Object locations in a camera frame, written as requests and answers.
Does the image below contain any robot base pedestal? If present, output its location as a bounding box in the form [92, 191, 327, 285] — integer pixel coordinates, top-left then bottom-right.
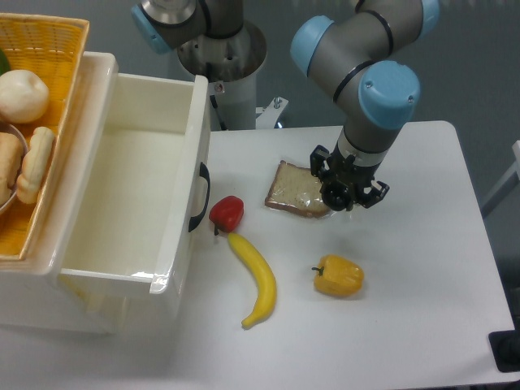
[177, 21, 267, 130]

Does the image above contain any white drawer cabinet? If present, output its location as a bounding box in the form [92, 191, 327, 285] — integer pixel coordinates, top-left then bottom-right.
[1, 52, 185, 333]

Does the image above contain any dark purple mangosteen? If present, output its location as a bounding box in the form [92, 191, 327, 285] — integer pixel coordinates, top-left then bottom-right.
[320, 181, 353, 211]

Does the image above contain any green vegetable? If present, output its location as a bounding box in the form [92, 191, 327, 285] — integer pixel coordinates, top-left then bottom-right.
[0, 50, 11, 76]

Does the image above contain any white round bun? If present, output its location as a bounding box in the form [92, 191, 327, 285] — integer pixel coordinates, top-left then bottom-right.
[1, 70, 50, 124]

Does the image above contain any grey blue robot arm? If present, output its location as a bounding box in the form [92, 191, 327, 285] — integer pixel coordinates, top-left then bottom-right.
[131, 1, 440, 211]

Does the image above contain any red bell pepper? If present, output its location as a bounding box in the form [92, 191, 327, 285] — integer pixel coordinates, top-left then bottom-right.
[209, 196, 245, 236]

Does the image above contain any wrapped bread slice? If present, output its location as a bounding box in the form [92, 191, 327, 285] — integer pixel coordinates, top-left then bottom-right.
[264, 160, 336, 219]

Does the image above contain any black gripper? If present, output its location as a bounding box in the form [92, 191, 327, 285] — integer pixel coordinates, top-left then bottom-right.
[310, 145, 390, 209]

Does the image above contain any black drawer handle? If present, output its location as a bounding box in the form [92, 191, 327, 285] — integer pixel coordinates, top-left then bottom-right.
[188, 162, 211, 232]

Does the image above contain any yellow banana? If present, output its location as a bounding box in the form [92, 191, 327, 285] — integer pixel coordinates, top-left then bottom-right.
[227, 233, 277, 329]

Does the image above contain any black device at edge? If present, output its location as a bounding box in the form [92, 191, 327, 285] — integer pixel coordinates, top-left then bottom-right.
[488, 330, 519, 373]

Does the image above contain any pale ridged bread roll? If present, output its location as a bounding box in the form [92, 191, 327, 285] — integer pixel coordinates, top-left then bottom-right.
[16, 127, 55, 204]

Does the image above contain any open white upper drawer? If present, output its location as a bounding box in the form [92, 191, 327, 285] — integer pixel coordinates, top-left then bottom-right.
[62, 74, 210, 297]

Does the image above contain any yellow wicker basket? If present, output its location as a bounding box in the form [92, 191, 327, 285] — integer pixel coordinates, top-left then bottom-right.
[1, 13, 89, 262]

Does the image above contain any white metal bracket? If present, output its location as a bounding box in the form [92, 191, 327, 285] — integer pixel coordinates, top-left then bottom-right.
[255, 97, 289, 129]

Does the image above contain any brown bread piece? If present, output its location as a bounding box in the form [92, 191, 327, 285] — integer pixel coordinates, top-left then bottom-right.
[0, 132, 24, 205]

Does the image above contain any white frame at right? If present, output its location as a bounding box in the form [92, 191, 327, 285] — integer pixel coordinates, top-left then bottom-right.
[480, 141, 519, 219]

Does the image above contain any yellow bell pepper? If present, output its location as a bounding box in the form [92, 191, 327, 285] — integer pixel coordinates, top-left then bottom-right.
[311, 254, 365, 297]

